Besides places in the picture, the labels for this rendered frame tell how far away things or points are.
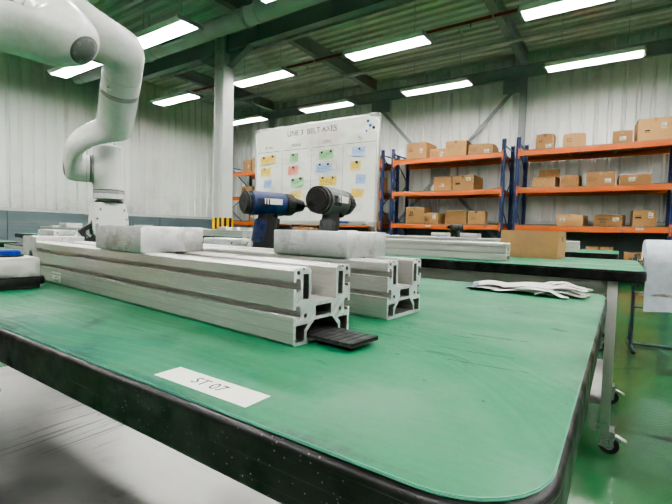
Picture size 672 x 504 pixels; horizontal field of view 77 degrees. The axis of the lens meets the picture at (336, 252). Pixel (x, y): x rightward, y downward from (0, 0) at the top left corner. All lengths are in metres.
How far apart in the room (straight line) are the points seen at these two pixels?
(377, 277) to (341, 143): 3.50
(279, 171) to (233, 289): 3.99
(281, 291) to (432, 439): 0.25
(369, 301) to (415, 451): 0.38
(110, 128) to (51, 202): 11.81
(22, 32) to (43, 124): 12.24
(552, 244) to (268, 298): 2.18
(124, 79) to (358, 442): 1.07
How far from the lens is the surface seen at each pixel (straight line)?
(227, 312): 0.55
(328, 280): 0.52
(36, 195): 12.97
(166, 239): 0.73
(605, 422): 2.15
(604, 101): 11.37
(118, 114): 1.26
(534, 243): 2.57
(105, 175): 1.39
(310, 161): 4.26
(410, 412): 0.32
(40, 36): 1.04
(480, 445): 0.29
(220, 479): 1.35
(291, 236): 0.72
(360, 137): 3.98
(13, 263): 0.99
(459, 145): 10.72
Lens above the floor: 0.91
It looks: 3 degrees down
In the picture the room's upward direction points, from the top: 1 degrees clockwise
